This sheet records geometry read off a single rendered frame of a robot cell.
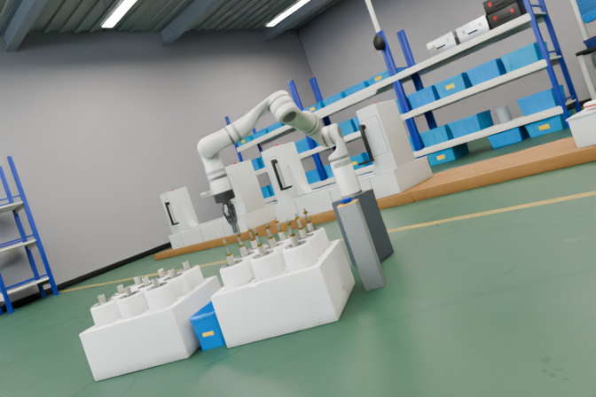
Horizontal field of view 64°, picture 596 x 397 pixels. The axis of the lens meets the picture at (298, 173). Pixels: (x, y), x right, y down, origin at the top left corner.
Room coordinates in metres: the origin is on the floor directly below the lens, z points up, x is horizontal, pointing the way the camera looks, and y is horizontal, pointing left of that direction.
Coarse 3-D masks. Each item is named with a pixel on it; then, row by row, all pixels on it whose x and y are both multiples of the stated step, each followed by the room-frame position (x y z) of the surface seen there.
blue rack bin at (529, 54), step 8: (520, 48) 5.31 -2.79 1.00; (528, 48) 5.26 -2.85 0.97; (536, 48) 5.26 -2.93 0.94; (504, 56) 5.44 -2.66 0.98; (512, 56) 5.39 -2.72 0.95; (520, 56) 5.34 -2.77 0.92; (528, 56) 5.29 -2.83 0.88; (536, 56) 5.23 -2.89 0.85; (504, 64) 5.47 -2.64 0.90; (512, 64) 5.42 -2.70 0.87; (520, 64) 5.36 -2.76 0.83; (528, 64) 5.31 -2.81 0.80
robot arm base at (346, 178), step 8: (336, 160) 2.09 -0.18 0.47; (344, 160) 2.09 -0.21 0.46; (336, 168) 2.10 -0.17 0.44; (344, 168) 2.09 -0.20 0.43; (352, 168) 2.11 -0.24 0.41; (336, 176) 2.11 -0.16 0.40; (344, 176) 2.09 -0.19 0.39; (352, 176) 2.10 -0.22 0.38; (344, 184) 2.09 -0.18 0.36; (352, 184) 2.09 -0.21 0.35; (344, 192) 2.10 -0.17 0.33; (352, 192) 2.09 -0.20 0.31; (360, 192) 2.11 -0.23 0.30
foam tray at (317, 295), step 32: (320, 256) 1.61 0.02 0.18; (224, 288) 1.63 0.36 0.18; (256, 288) 1.53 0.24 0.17; (288, 288) 1.50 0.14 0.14; (320, 288) 1.47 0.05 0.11; (352, 288) 1.77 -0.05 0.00; (224, 320) 1.56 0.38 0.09; (256, 320) 1.54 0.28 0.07; (288, 320) 1.51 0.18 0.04; (320, 320) 1.48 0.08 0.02
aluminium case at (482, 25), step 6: (480, 18) 5.56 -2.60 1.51; (486, 18) 5.54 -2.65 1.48; (468, 24) 5.66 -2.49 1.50; (474, 24) 5.61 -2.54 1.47; (480, 24) 5.57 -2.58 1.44; (486, 24) 5.53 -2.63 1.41; (456, 30) 5.76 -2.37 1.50; (462, 30) 5.72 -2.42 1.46; (468, 30) 5.67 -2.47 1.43; (474, 30) 5.61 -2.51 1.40; (480, 30) 5.59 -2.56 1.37; (486, 30) 5.55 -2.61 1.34; (462, 36) 5.73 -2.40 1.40; (468, 36) 5.69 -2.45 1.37; (474, 36) 5.64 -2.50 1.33; (462, 42) 5.75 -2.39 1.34
